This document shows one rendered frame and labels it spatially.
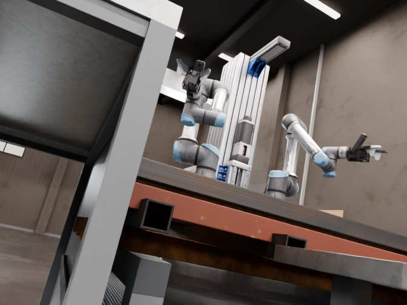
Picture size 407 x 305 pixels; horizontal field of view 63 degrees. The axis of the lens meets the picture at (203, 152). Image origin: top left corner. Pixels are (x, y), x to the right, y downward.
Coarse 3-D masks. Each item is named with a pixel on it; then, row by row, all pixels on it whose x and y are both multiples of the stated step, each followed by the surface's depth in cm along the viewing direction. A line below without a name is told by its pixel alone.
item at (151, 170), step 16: (144, 160) 62; (144, 176) 62; (160, 176) 63; (176, 176) 64; (192, 176) 66; (192, 192) 67; (208, 192) 66; (224, 192) 68; (240, 192) 69; (256, 192) 71; (256, 208) 70; (272, 208) 72; (288, 208) 73; (304, 208) 75; (304, 224) 77; (320, 224) 76; (336, 224) 78; (352, 224) 80; (368, 240) 81; (384, 240) 83; (400, 240) 85
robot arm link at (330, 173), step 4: (332, 160) 203; (336, 160) 204; (332, 164) 198; (336, 164) 204; (332, 168) 199; (324, 172) 203; (328, 172) 201; (332, 172) 201; (324, 176) 205; (328, 176) 203; (332, 176) 202
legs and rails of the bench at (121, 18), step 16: (32, 0) 45; (48, 0) 44; (64, 0) 44; (80, 0) 45; (96, 0) 46; (80, 16) 46; (96, 16) 45; (112, 16) 46; (128, 16) 47; (112, 32) 48; (128, 32) 47; (144, 32) 48; (16, 144) 153; (32, 144) 154; (80, 160) 161
